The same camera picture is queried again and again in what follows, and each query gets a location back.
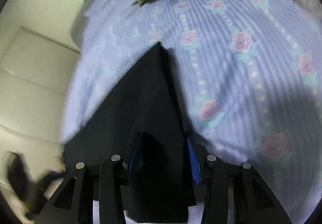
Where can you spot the black pants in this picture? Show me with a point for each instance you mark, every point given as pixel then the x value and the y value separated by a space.
pixel 151 103

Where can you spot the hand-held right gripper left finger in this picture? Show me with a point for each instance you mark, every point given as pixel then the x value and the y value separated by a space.
pixel 134 163

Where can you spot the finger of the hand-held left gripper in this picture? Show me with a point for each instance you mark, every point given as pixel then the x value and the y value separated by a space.
pixel 47 183

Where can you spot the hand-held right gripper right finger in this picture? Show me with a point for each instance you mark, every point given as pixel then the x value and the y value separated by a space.
pixel 194 163

